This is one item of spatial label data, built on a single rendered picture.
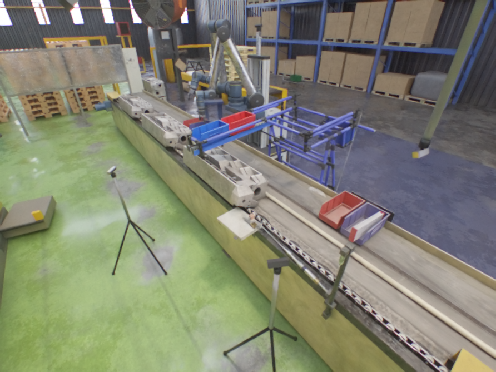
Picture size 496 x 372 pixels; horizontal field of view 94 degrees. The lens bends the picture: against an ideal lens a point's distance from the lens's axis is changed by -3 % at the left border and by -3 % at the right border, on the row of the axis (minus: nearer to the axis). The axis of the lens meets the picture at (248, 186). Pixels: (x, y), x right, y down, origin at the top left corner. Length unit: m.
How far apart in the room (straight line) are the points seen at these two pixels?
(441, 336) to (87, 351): 2.38
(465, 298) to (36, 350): 3.04
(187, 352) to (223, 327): 0.32
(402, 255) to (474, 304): 0.44
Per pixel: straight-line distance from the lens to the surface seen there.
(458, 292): 2.00
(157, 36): 8.35
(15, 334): 2.95
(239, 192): 1.90
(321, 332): 1.92
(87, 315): 2.71
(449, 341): 1.75
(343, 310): 1.59
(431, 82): 10.29
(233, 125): 2.25
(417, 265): 2.01
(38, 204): 4.05
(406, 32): 10.61
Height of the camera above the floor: 2.06
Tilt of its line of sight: 33 degrees down
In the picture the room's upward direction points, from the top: straight up
